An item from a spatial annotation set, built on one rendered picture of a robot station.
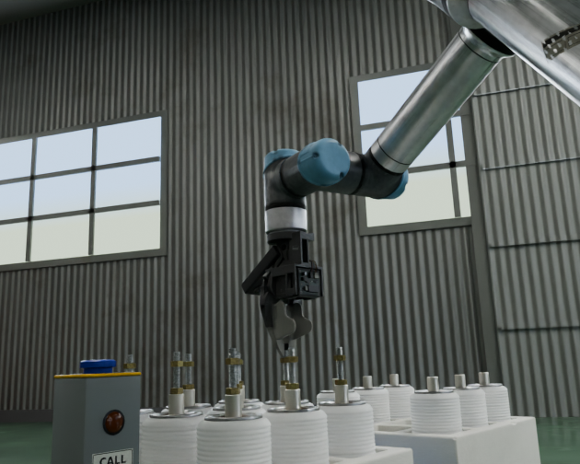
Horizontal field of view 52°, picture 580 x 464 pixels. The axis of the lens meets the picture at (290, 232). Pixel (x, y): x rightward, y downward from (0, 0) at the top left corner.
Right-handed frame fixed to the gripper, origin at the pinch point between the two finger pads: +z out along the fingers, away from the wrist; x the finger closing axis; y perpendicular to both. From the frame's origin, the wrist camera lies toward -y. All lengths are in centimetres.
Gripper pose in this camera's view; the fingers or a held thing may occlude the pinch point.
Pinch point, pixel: (282, 348)
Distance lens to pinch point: 106.6
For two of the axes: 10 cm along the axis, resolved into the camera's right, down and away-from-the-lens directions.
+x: 7.0, 1.3, 7.0
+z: 0.4, 9.8, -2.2
